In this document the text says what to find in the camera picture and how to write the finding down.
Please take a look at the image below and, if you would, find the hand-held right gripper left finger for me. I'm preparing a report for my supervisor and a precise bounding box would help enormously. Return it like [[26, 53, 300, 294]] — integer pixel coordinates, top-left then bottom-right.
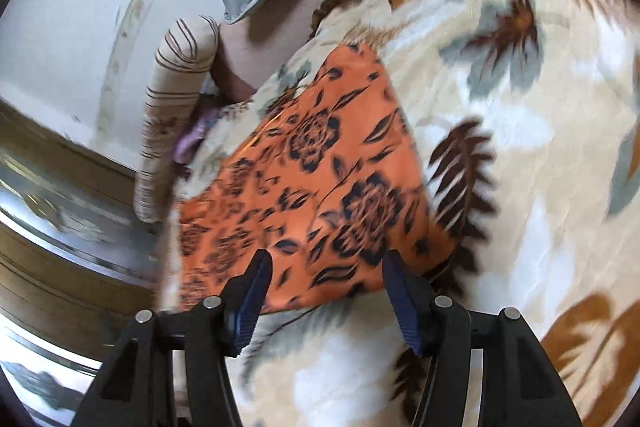
[[72, 249, 273, 427]]

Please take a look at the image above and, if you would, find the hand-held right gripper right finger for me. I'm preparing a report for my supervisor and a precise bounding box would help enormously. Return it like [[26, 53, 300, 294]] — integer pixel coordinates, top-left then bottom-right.
[[382, 251, 583, 427]]

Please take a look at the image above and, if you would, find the orange floral shirt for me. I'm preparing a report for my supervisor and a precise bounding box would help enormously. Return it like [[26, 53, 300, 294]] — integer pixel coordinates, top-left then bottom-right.
[[177, 42, 458, 315]]

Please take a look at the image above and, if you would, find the leaf-print blanket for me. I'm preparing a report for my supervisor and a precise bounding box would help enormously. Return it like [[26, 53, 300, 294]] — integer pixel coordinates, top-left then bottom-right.
[[160, 0, 640, 427]]

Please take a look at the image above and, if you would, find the purple cloth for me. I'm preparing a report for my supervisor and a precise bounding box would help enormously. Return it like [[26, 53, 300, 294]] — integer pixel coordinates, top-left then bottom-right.
[[172, 104, 221, 168]]

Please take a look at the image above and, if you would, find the wooden door with glass pane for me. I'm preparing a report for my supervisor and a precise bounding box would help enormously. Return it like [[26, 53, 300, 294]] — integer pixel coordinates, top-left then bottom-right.
[[0, 99, 173, 408]]

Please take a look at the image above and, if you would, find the striped bolster pillow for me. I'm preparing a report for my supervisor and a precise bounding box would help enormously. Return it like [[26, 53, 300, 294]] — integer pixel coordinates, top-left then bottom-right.
[[135, 14, 221, 224]]

